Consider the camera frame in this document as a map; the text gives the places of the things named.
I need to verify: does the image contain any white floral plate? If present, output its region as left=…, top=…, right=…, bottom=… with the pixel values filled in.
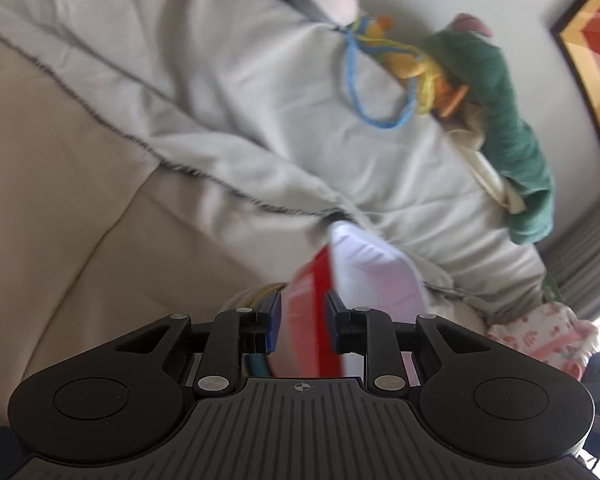
left=222, top=287, right=260, bottom=311

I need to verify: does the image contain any white yellow-rimmed bowl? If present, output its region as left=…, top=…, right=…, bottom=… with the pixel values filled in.
left=246, top=283, right=286, bottom=309

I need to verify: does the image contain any blue enamel bowl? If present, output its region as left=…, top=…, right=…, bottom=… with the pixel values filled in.
left=244, top=354, right=272, bottom=378

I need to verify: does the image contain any pink floral cloth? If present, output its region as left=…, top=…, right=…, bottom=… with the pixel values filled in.
left=486, top=302, right=598, bottom=380

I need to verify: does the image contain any green basket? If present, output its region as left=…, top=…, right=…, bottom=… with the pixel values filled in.
left=542, top=272, right=564, bottom=304

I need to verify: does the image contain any grey curtain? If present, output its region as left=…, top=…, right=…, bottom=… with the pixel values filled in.
left=542, top=203, right=600, bottom=321

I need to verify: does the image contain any beige sofa cover blanket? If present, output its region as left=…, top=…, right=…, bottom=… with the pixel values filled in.
left=0, top=0, right=545, bottom=426

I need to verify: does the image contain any yellow orange plush toy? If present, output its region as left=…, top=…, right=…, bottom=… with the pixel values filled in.
left=348, top=14, right=469, bottom=118

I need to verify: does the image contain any green plush toy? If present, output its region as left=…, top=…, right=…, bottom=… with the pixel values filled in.
left=422, top=13, right=555, bottom=245

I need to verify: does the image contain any blue loop strap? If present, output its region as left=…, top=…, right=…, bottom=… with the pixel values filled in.
left=341, top=19, right=418, bottom=130

